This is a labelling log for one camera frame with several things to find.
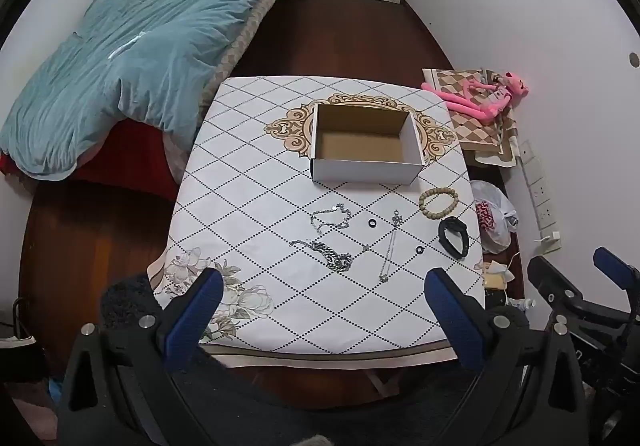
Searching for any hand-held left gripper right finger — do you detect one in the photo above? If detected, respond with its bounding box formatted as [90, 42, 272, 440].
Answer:
[424, 267, 589, 431]

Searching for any chunky silver chain bracelet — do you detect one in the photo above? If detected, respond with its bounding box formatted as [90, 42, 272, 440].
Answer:
[290, 238, 371, 273]

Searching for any silver pendant necklace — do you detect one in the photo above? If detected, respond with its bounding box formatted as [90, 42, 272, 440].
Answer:
[378, 210, 405, 283]

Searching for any wooden bead bracelet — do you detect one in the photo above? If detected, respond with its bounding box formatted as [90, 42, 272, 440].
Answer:
[419, 187, 459, 220]

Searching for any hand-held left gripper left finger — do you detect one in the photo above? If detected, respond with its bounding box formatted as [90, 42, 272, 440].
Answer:
[59, 268, 225, 431]

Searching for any light blue quilt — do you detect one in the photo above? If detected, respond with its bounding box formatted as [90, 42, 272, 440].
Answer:
[0, 0, 278, 182]

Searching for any white plastic bag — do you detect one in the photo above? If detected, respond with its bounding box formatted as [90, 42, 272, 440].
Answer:
[470, 180, 519, 255]

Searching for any brown checkered cloth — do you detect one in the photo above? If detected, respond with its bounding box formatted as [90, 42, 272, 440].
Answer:
[422, 67, 521, 167]

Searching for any pink plush toy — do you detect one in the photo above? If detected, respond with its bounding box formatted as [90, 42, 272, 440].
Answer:
[421, 72, 531, 118]

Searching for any cardboard box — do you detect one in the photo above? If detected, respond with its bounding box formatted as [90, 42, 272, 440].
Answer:
[310, 102, 426, 185]

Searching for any dark fuzzy object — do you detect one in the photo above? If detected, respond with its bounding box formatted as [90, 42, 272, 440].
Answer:
[100, 273, 166, 328]

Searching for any thin silver chain necklace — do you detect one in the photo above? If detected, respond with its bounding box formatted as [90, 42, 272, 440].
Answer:
[309, 203, 352, 237]

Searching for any black wristband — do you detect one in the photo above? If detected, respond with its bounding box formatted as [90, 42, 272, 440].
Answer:
[438, 216, 471, 260]

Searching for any white diamond-pattern tablecloth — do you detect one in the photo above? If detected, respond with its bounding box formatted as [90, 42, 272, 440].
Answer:
[147, 75, 486, 369]

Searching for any white power strip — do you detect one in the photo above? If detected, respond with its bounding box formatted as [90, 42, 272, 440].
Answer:
[517, 141, 562, 255]

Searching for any bed with checkered sheet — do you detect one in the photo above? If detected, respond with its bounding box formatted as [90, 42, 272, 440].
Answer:
[0, 0, 307, 184]

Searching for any dark bag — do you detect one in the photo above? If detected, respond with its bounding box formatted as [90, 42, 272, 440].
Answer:
[0, 296, 48, 427]

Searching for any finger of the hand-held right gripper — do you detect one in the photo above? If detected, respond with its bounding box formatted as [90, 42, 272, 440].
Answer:
[593, 247, 640, 297]
[527, 256, 587, 313]

